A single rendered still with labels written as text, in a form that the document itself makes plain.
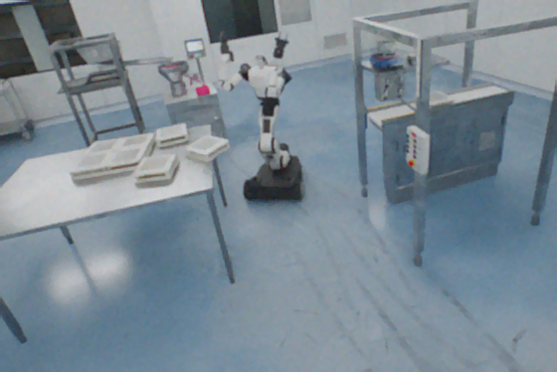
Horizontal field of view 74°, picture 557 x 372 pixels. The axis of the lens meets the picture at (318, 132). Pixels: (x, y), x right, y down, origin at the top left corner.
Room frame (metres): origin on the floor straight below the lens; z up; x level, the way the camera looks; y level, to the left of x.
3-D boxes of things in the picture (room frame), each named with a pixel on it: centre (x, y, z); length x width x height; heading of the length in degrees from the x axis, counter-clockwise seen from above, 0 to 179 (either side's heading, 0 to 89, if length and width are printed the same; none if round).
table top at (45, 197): (2.41, 1.57, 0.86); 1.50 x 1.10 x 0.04; 103
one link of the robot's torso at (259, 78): (3.43, 0.43, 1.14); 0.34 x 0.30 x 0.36; 56
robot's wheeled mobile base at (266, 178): (3.36, 0.46, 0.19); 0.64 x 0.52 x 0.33; 169
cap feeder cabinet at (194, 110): (4.53, 1.58, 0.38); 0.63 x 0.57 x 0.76; 112
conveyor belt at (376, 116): (3.01, -1.13, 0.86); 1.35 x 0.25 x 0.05; 105
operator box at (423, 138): (1.99, -0.60, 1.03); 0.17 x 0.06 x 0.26; 15
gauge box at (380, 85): (2.74, -0.60, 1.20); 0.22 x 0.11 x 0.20; 105
